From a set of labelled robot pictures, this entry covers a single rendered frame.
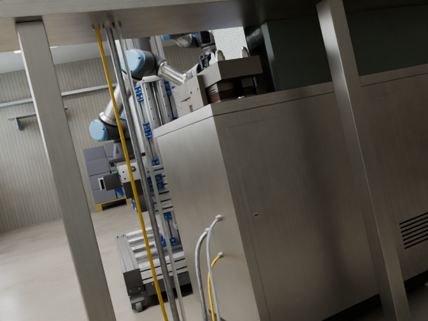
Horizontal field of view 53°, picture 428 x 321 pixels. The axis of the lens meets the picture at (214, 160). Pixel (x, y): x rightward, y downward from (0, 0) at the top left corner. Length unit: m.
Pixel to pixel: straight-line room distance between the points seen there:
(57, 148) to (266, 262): 0.76
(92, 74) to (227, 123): 8.63
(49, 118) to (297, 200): 0.84
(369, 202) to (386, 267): 0.22
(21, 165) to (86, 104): 1.88
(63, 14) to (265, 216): 0.84
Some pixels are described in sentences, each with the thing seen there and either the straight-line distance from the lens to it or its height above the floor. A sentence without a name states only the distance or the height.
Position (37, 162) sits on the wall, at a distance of 9.76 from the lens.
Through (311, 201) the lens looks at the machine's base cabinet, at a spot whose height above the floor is 0.50.
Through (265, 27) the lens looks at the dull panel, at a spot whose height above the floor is 1.12.
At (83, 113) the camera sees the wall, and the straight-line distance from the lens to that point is 9.76.
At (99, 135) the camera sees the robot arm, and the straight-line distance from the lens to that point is 2.32.
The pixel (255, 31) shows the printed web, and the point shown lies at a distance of 1.77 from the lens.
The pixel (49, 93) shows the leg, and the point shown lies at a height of 0.97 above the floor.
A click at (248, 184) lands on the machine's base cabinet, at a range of 1.38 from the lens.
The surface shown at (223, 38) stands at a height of 1.17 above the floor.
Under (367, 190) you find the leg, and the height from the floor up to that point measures 0.52.
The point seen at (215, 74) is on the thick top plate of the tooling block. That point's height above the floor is 0.99.
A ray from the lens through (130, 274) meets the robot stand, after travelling 2.34.
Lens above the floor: 0.77
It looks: 2 degrees down
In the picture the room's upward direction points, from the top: 13 degrees counter-clockwise
